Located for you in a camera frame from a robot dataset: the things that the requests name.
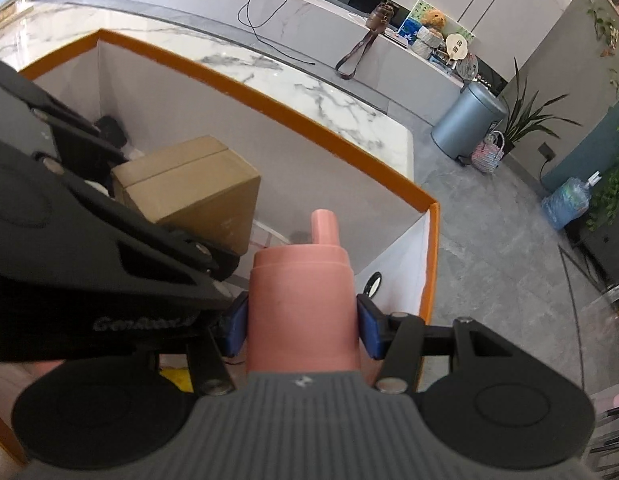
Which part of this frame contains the pink orange squeeze bottle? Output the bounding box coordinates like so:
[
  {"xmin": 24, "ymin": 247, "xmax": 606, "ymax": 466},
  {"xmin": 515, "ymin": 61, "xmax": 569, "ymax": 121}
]
[{"xmin": 246, "ymin": 209, "xmax": 360, "ymax": 373}]

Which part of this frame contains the brown cardboard box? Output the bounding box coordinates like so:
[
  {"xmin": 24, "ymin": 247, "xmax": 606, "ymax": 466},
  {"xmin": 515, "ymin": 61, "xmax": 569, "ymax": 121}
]
[{"xmin": 112, "ymin": 136, "xmax": 260, "ymax": 256}]

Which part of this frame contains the person's hand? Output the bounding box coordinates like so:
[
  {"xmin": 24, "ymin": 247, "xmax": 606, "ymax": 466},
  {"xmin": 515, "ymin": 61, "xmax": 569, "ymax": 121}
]
[{"xmin": 27, "ymin": 361, "xmax": 63, "ymax": 378}]

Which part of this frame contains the black cylinder can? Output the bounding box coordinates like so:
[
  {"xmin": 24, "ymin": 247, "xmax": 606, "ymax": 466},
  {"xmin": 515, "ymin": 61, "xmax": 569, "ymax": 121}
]
[{"xmin": 94, "ymin": 115, "xmax": 128, "ymax": 150}]

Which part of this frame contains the orange white storage box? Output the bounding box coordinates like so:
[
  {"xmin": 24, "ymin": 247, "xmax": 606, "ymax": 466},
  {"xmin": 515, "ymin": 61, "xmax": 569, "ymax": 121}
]
[{"xmin": 0, "ymin": 28, "xmax": 442, "ymax": 466}]

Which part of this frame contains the pastel woven basket bag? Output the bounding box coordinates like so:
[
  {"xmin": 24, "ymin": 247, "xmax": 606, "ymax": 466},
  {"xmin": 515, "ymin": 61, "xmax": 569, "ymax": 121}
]
[{"xmin": 470, "ymin": 130, "xmax": 506, "ymax": 174}]

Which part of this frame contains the grey metal trash bin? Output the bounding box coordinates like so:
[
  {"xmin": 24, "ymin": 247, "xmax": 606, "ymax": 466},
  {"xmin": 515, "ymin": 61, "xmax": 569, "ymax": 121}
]
[{"xmin": 431, "ymin": 82, "xmax": 507, "ymax": 166}]

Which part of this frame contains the blue water jug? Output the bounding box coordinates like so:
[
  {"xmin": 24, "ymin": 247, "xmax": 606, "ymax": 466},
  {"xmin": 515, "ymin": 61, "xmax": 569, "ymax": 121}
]
[{"xmin": 541, "ymin": 171, "xmax": 601, "ymax": 231}]

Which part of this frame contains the trailing green vine plant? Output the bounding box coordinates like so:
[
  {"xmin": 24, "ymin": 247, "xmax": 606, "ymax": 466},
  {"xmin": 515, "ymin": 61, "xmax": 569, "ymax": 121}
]
[{"xmin": 586, "ymin": 0, "xmax": 619, "ymax": 231}]

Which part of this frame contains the long leaf potted plant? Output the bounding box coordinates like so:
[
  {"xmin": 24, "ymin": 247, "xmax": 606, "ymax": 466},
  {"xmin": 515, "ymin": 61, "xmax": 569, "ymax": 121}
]
[{"xmin": 501, "ymin": 58, "xmax": 582, "ymax": 154}]

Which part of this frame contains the teddy bear picture board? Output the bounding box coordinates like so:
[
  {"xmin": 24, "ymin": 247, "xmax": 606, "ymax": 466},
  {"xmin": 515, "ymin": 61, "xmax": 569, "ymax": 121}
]
[{"xmin": 398, "ymin": 0, "xmax": 475, "ymax": 44}]

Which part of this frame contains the brown camera strap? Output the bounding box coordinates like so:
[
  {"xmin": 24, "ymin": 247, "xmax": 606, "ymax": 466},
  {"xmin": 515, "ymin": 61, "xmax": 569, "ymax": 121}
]
[{"xmin": 334, "ymin": 1, "xmax": 396, "ymax": 82}]

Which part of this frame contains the black cable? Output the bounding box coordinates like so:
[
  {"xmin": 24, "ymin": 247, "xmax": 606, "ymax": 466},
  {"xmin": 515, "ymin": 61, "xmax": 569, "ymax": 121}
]
[{"xmin": 236, "ymin": 0, "xmax": 318, "ymax": 68}]

